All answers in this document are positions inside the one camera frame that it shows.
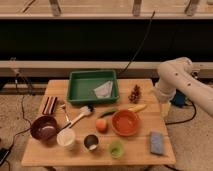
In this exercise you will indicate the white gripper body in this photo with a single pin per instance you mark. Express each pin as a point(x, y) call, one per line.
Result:
point(165, 108)

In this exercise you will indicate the blue sponge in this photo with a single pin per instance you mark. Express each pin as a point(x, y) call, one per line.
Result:
point(156, 143)

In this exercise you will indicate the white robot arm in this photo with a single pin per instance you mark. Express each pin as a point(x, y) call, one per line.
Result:
point(176, 75)

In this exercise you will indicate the green plastic cup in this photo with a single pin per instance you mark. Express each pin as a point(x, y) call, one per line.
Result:
point(116, 149)

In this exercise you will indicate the metal cup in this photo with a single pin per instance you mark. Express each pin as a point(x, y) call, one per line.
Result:
point(91, 142)

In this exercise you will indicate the white cup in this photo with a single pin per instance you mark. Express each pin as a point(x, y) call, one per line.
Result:
point(66, 138)

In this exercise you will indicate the blue device on floor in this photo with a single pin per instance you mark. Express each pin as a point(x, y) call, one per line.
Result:
point(179, 99)

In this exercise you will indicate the yellow banana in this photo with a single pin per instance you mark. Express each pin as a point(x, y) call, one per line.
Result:
point(137, 108)

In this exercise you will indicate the dark grape bunch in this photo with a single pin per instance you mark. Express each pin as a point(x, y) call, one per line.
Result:
point(135, 94)

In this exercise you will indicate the orange bowl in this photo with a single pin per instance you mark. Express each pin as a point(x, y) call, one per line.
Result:
point(125, 123)

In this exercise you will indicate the green pepper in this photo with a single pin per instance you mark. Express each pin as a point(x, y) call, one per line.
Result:
point(107, 112)

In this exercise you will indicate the grey folded cloth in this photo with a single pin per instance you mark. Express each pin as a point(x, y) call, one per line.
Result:
point(104, 91)

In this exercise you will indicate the orange peach fruit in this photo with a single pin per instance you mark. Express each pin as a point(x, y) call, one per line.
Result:
point(101, 125)

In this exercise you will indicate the white dish brush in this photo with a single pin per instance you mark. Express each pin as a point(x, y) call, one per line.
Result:
point(85, 111)

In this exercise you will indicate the green plastic bin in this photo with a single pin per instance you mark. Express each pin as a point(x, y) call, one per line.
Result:
point(82, 84)

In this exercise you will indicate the metal spoon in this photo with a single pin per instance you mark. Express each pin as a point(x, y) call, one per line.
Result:
point(63, 107)

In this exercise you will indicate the striped brown block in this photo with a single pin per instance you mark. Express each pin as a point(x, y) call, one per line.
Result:
point(49, 105)

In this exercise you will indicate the dark purple bowl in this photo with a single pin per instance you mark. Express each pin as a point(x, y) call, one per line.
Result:
point(44, 128)

